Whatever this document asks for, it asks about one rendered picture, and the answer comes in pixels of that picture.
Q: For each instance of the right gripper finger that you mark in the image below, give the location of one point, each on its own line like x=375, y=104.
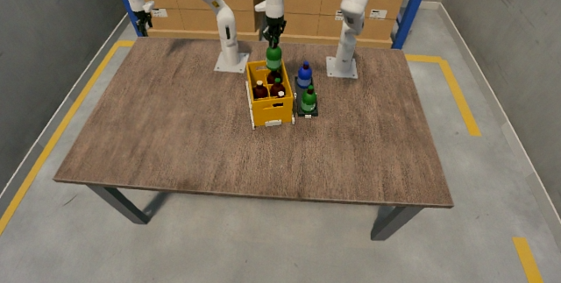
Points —
x=142, y=30
x=149, y=21

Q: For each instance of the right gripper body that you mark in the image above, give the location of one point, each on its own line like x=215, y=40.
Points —
x=140, y=15

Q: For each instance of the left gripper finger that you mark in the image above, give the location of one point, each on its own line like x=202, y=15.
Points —
x=267, y=35
x=280, y=31

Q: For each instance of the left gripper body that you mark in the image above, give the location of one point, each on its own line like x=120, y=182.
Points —
x=272, y=22

